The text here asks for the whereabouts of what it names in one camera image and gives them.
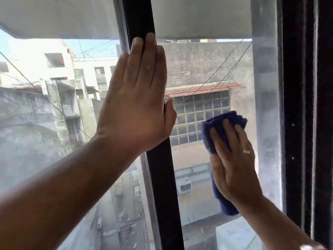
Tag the person's right middle finger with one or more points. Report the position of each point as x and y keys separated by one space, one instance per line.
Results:
x=230 y=134

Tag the black window mullion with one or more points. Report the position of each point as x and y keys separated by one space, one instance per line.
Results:
x=162 y=195

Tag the grey brick building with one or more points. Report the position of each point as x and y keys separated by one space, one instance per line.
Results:
x=205 y=65

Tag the person's right forearm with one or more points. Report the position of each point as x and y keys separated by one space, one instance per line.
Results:
x=270 y=226

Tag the person's left thumb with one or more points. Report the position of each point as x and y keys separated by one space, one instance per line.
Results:
x=171 y=115

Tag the person's left hand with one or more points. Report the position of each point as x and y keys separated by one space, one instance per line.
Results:
x=132 y=109

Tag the grey weathered concrete building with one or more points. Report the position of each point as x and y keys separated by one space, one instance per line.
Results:
x=31 y=132

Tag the white air conditioner unit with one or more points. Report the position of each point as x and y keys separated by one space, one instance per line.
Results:
x=185 y=186

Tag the red tiled awning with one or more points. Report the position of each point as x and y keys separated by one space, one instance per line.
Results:
x=203 y=89

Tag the grey concrete pillar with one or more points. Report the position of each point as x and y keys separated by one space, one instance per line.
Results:
x=266 y=101

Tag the person's right hand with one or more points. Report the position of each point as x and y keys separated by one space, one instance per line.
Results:
x=235 y=174

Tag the black window side frame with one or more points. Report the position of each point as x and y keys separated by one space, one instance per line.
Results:
x=307 y=114

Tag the white multi-storey building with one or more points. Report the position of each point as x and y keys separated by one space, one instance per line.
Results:
x=85 y=72

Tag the person's left middle finger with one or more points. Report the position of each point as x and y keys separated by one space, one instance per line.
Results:
x=150 y=58

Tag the person's left forearm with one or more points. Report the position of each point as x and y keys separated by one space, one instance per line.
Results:
x=59 y=192

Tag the large gridded factory window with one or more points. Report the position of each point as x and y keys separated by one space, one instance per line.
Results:
x=197 y=109

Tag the white concrete overhang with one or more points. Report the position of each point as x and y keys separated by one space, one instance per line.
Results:
x=65 y=16

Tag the blue microfiber cloth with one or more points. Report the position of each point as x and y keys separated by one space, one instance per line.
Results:
x=208 y=135

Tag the person's left little finger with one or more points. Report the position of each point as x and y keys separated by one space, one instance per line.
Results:
x=118 y=71

